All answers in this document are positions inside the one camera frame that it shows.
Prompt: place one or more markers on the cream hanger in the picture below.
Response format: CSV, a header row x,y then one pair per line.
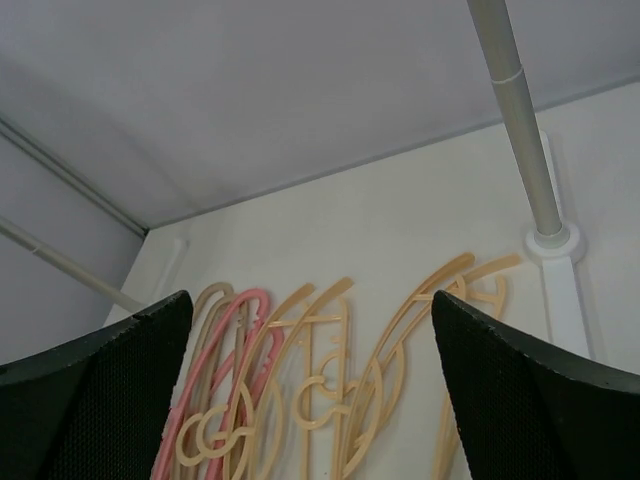
x,y
382,380
484,283
273,414
320,403

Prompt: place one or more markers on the white left rack foot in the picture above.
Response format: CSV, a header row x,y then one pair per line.
x,y
170,267

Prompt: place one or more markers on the white rack foot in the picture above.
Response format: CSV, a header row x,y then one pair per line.
x,y
170,267
557,257

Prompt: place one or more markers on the white right rack foot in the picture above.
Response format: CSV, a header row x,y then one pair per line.
x,y
557,257

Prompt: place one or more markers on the beige outer thick hanger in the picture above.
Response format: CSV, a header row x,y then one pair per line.
x,y
209,309

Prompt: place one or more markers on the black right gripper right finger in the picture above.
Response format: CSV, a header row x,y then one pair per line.
x,y
527,409

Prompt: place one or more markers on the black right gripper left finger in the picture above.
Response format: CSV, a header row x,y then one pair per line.
x,y
95,407

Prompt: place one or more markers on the grey right rack pole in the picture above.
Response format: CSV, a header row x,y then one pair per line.
x,y
494,30

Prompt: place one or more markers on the pink upper thick hanger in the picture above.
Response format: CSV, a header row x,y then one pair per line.
x,y
218,438

